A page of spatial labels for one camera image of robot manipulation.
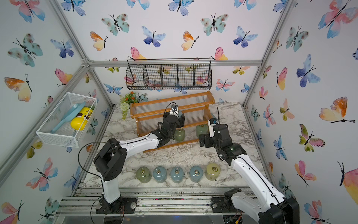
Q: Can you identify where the wooden three-tier shelf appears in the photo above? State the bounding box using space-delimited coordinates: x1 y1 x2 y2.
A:
130 91 215 153

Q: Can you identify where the blue canister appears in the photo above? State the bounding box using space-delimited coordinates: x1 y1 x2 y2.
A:
189 166 204 183
170 167 184 183
153 166 167 183

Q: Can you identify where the black wire wall basket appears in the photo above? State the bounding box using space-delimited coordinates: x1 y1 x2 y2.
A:
125 58 212 92

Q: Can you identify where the white mesh wall basket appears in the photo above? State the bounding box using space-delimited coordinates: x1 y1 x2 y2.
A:
36 92 98 147

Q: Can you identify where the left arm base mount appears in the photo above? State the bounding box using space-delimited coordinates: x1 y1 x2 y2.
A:
96 196 138 215

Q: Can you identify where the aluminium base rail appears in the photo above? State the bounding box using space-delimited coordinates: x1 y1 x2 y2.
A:
55 187 297 217

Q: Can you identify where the artificial flower plant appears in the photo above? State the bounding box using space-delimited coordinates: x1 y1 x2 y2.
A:
119 91 139 120

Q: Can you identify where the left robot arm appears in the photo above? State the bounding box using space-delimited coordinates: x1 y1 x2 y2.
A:
94 111 185 204

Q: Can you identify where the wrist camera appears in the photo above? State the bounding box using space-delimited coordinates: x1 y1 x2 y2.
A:
208 118 218 138
169 104 179 117

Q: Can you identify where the yellow bottle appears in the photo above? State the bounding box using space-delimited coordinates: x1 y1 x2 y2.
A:
70 107 93 131

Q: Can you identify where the green canister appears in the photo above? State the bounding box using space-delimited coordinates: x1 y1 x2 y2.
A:
136 167 152 183
196 124 209 138
174 128 185 142

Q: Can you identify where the light blue dustpan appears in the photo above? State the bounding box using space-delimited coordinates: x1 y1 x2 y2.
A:
50 101 86 133

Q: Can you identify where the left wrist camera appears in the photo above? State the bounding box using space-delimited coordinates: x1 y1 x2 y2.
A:
169 104 179 117

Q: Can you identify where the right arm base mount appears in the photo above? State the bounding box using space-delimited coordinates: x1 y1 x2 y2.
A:
210 188 246 213

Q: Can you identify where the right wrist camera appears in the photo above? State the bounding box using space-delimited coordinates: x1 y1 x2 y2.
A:
208 118 218 138

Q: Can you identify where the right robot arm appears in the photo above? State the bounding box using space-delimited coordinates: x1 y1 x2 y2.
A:
199 119 300 224

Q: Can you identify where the yellow-green canister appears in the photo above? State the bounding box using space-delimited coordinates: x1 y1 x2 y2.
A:
205 162 221 181

